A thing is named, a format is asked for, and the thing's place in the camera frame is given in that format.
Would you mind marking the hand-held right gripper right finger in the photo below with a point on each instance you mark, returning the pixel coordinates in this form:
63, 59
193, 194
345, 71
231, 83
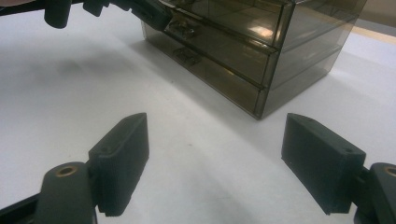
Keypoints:
323, 165

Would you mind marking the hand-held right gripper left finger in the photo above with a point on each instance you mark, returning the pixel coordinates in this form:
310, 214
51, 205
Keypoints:
120, 168

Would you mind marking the smoky transparent drawer cabinet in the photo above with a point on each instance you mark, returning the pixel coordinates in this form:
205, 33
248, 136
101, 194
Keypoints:
299, 56

